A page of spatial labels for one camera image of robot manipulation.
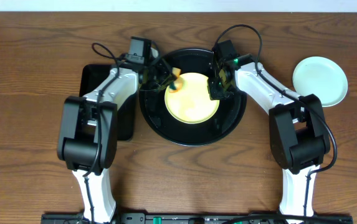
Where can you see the green yellow sponge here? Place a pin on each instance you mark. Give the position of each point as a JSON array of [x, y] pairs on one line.
[[178, 83]]

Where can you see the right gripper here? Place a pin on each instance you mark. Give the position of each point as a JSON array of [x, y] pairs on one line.
[[213, 93]]

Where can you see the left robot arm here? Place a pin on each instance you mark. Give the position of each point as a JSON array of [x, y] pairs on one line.
[[88, 137]]

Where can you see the black round tray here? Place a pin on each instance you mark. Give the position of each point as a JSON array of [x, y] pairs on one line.
[[224, 120]]

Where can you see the black rectangular tray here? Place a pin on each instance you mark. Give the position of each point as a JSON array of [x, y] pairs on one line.
[[92, 77]]

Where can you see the mint plate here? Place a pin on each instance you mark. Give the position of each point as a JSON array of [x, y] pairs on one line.
[[322, 77]]

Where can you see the yellow plate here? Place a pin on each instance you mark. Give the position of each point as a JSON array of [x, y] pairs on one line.
[[191, 103]]

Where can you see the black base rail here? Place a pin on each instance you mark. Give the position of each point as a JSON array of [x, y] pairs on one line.
[[253, 218]]

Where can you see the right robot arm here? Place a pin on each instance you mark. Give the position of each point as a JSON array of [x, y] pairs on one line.
[[299, 135]]

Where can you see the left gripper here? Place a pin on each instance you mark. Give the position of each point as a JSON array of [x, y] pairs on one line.
[[160, 78]]

